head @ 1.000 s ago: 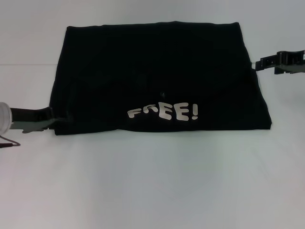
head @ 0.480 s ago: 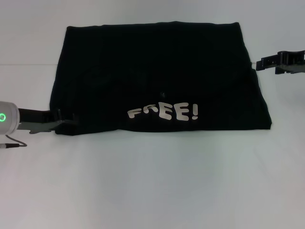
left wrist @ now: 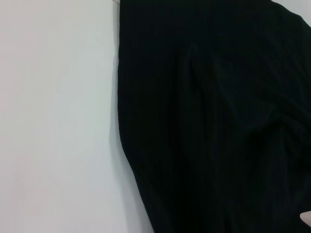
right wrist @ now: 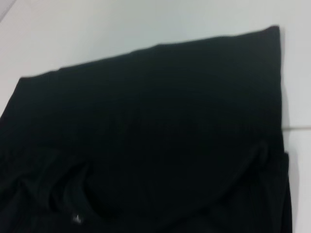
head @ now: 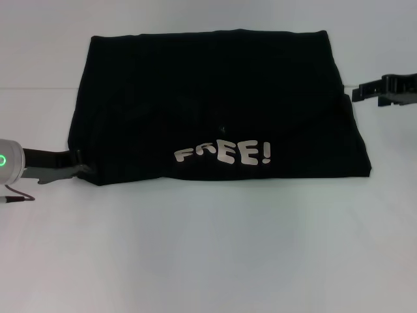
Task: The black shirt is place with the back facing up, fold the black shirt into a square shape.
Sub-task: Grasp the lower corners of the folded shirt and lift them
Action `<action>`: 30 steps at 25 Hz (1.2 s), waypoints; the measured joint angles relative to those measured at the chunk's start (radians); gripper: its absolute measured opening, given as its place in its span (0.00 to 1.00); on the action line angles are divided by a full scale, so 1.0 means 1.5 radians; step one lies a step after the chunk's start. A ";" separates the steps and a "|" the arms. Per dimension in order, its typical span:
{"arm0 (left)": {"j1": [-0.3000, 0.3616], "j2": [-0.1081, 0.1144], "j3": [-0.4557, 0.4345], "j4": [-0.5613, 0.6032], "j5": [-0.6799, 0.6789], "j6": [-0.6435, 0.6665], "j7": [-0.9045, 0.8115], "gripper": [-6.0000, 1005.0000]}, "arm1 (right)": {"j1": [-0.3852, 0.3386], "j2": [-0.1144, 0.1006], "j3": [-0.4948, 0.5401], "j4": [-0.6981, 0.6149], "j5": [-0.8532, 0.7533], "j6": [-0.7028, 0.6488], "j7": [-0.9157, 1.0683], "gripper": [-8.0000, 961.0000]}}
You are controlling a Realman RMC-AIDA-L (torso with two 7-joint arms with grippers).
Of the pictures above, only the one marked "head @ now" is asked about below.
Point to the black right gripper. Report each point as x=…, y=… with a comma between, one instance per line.
x=404, y=89

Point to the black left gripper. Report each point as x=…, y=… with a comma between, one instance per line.
x=45, y=163

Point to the black shirt with FREE print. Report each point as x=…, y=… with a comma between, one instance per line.
x=211, y=107

